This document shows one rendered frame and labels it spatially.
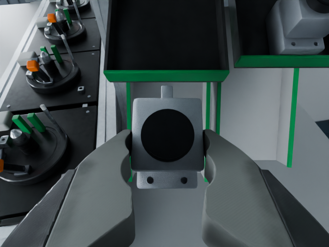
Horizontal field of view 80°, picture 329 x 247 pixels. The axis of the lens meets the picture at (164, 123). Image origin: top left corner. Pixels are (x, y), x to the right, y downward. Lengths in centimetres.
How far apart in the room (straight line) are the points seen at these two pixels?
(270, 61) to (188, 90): 15
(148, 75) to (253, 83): 24
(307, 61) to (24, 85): 64
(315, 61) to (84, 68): 56
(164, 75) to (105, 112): 34
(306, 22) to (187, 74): 12
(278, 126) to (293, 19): 23
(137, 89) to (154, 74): 15
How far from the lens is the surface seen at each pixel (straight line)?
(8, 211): 47
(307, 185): 62
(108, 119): 51
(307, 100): 156
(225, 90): 39
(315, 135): 72
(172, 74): 21
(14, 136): 45
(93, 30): 86
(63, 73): 64
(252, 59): 25
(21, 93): 66
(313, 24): 26
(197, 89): 36
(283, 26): 27
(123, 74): 22
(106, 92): 59
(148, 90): 36
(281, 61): 27
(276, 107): 43
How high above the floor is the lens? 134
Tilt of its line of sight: 52 degrees down
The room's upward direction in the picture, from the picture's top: 1 degrees counter-clockwise
